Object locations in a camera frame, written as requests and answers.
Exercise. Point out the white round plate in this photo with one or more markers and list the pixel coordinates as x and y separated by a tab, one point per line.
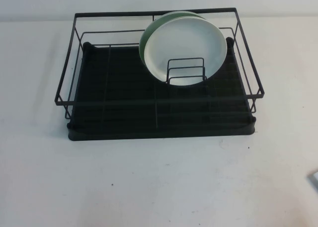
183	43

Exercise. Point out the green round plate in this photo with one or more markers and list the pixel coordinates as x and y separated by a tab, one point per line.
146	30

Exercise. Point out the black plastic drip tray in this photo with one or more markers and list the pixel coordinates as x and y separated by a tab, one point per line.
129	127

